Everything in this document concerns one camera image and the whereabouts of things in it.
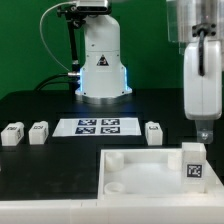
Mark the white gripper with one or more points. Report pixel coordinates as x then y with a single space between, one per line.
203 94

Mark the white square tabletop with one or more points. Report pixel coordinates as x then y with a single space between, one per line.
148 173

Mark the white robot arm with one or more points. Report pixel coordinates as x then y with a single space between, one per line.
199 24

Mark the white sheet with tags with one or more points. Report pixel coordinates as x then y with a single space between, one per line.
97 127

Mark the white L-shaped obstacle fence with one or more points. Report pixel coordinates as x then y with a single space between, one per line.
157 210

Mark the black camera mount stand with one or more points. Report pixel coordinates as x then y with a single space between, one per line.
75 16

